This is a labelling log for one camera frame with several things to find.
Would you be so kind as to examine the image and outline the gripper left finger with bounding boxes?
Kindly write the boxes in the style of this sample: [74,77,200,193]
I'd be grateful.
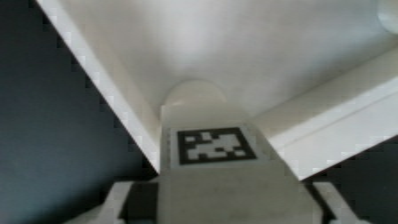
[63,180,161,224]

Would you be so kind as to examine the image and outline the white square table top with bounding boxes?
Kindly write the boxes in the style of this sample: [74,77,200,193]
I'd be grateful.
[33,0,398,174]

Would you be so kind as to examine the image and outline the white leg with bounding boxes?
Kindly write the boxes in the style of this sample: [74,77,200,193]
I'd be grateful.
[156,80,323,224]

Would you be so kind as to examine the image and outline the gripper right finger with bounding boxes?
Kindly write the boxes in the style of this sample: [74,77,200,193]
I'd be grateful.
[305,182,371,224]

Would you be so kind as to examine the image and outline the white L-shaped obstacle fence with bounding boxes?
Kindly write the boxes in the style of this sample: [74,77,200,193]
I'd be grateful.
[253,48,398,178]

